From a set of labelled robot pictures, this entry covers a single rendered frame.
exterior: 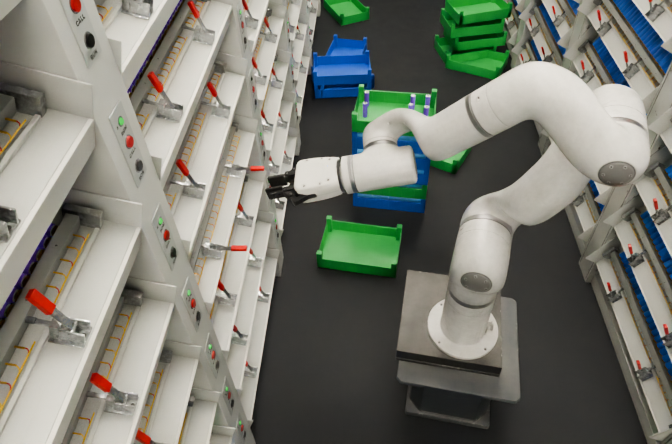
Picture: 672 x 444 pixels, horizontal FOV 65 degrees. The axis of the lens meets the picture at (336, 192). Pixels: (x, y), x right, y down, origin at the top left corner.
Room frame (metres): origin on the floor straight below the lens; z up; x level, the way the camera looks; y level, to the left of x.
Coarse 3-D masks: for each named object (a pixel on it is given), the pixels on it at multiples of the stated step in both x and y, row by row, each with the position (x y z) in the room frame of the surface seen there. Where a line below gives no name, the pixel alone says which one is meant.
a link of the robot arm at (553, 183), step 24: (600, 96) 0.77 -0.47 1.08; (624, 96) 0.75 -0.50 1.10; (552, 144) 0.77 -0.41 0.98; (552, 168) 0.72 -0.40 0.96; (504, 192) 0.77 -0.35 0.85; (528, 192) 0.72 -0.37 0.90; (552, 192) 0.69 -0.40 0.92; (576, 192) 0.69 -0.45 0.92; (480, 216) 0.80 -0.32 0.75; (504, 216) 0.78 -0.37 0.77; (528, 216) 0.70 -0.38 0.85; (552, 216) 0.70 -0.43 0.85
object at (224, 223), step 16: (240, 128) 1.22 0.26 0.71; (256, 128) 1.21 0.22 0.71; (240, 144) 1.16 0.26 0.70; (240, 160) 1.09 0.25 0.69; (240, 192) 0.97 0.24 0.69; (224, 208) 0.91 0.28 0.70; (224, 224) 0.86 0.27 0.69; (208, 240) 0.81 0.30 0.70; (224, 240) 0.81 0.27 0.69; (224, 256) 0.77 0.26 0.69; (208, 272) 0.72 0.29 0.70; (208, 288) 0.68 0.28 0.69; (208, 304) 0.61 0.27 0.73
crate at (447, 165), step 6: (468, 150) 1.86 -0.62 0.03; (456, 156) 1.85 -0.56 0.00; (462, 156) 1.79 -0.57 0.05; (432, 162) 1.79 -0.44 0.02; (438, 162) 1.78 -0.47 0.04; (444, 162) 1.76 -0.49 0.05; (450, 162) 1.81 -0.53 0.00; (456, 162) 1.73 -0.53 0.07; (462, 162) 1.81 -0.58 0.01; (438, 168) 1.78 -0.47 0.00; (444, 168) 1.76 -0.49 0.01; (450, 168) 1.75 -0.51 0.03; (456, 168) 1.74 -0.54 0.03
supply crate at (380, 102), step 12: (360, 84) 1.76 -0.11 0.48; (360, 96) 1.74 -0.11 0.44; (372, 96) 1.75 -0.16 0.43; (384, 96) 1.74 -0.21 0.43; (396, 96) 1.73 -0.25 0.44; (408, 96) 1.72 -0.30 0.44; (420, 96) 1.71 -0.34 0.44; (432, 96) 1.69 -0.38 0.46; (360, 108) 1.71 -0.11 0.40; (372, 108) 1.70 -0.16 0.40; (384, 108) 1.70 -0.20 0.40; (396, 108) 1.69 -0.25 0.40; (420, 108) 1.69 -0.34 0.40; (432, 108) 1.68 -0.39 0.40; (360, 120) 1.56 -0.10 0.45; (372, 120) 1.62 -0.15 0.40; (408, 132) 1.53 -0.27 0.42
